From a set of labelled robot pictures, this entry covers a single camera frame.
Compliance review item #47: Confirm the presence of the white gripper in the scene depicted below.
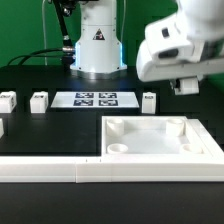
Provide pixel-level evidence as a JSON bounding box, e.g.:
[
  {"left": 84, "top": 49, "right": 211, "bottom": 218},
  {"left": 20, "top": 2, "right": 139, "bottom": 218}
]
[{"left": 136, "top": 38, "right": 224, "bottom": 82}]

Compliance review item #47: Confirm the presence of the white square table top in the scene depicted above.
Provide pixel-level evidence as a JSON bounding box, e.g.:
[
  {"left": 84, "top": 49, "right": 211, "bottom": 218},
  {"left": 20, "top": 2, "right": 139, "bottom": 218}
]
[{"left": 101, "top": 116, "right": 211, "bottom": 156}]

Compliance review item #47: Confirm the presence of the white marker plate with tags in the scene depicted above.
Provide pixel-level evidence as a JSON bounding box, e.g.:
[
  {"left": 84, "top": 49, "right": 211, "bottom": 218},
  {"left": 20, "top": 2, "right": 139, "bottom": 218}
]
[{"left": 51, "top": 92, "right": 139, "bottom": 108}]

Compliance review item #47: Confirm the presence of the white L-shaped obstacle fence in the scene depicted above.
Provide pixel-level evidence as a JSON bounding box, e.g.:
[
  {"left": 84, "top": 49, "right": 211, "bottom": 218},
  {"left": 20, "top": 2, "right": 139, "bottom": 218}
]
[{"left": 0, "top": 119, "right": 224, "bottom": 183}]

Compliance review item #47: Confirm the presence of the white block at left edge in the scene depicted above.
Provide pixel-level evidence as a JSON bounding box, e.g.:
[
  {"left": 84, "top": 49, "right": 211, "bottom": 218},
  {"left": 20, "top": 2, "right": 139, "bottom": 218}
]
[{"left": 0, "top": 118, "right": 4, "bottom": 139}]

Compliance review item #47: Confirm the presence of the black cable bundle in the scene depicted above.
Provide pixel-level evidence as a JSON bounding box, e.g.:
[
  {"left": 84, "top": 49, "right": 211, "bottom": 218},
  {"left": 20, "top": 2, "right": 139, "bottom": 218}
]
[{"left": 6, "top": 48, "right": 73, "bottom": 67}]

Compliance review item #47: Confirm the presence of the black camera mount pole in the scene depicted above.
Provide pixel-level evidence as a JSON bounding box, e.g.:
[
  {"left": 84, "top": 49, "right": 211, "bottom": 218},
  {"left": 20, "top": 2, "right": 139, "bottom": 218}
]
[{"left": 48, "top": 0, "right": 78, "bottom": 70}]

